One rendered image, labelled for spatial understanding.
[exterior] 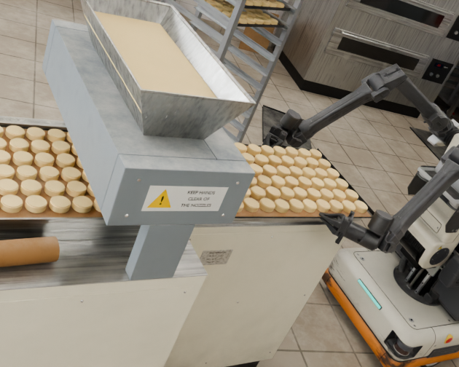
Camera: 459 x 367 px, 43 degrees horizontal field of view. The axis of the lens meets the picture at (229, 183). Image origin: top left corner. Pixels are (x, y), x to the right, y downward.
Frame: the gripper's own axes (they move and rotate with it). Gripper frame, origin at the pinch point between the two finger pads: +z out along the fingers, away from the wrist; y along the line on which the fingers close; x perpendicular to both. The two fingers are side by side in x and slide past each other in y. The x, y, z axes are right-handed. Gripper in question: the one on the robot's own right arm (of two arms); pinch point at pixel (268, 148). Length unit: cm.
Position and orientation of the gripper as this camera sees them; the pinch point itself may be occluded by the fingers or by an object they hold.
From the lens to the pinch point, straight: 213.4
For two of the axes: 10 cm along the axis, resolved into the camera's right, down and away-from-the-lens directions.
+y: 3.5, -7.8, -5.2
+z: -3.2, 4.2, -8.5
